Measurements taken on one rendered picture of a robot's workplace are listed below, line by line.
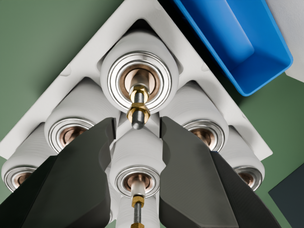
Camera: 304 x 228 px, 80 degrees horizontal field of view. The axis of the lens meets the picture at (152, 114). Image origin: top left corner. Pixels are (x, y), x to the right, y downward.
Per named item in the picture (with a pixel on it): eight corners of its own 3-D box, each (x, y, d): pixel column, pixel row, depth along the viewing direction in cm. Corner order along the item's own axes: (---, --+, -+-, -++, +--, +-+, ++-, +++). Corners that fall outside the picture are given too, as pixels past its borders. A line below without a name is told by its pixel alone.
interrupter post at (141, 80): (154, 83, 22) (155, 94, 19) (139, 96, 23) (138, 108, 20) (140, 68, 21) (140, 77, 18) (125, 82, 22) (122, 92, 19)
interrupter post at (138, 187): (132, 174, 29) (130, 192, 26) (146, 176, 29) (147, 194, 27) (130, 185, 30) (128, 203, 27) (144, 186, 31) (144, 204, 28)
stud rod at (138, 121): (145, 89, 20) (147, 126, 14) (138, 94, 21) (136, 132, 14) (140, 82, 20) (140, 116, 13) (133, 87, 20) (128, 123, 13)
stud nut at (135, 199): (133, 205, 27) (133, 210, 27) (129, 197, 26) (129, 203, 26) (146, 201, 27) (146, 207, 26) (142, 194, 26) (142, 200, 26)
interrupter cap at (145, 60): (183, 85, 22) (185, 87, 22) (137, 121, 24) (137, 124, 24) (142, 34, 19) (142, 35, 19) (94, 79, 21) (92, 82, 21)
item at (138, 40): (173, 56, 38) (196, 87, 22) (139, 85, 41) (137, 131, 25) (143, 16, 34) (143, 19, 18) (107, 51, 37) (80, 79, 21)
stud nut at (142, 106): (153, 115, 16) (153, 120, 15) (136, 124, 16) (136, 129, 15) (140, 97, 15) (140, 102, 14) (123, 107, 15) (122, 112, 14)
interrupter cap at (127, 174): (117, 161, 28) (116, 164, 27) (165, 166, 29) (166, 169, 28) (113, 194, 31) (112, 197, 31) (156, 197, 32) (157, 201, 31)
